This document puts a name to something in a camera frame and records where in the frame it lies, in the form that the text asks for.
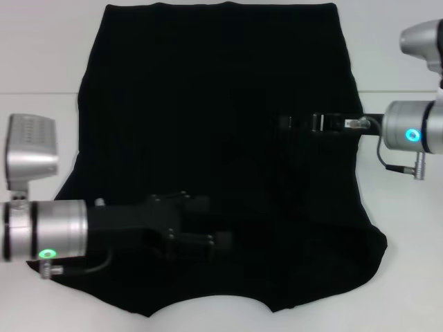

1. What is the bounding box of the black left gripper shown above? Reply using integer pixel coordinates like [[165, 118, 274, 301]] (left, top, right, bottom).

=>
[[85, 190, 234, 260]]

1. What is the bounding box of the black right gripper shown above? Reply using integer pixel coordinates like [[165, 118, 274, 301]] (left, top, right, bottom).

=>
[[278, 112, 385, 137]]

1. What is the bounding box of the black shirt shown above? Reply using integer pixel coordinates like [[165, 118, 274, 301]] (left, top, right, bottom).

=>
[[26, 1, 388, 311]]

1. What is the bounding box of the right gripper cable with plugs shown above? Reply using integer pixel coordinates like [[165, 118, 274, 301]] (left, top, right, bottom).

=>
[[345, 116, 427, 183]]

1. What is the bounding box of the gripper cable with plugs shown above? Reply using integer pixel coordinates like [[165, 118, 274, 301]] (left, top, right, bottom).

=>
[[39, 196, 114, 280], [345, 116, 427, 183]]

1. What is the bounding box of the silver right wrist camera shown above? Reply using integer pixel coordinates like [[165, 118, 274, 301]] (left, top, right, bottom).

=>
[[399, 19, 443, 75]]

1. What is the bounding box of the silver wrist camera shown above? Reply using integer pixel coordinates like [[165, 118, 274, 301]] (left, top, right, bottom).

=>
[[399, 19, 443, 75], [3, 113, 60, 202]]

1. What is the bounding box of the left gripper cable with plugs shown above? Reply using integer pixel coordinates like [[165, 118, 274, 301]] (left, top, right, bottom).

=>
[[39, 196, 114, 280]]

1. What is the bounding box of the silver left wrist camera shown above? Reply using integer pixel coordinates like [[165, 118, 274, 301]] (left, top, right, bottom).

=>
[[3, 113, 60, 202]]

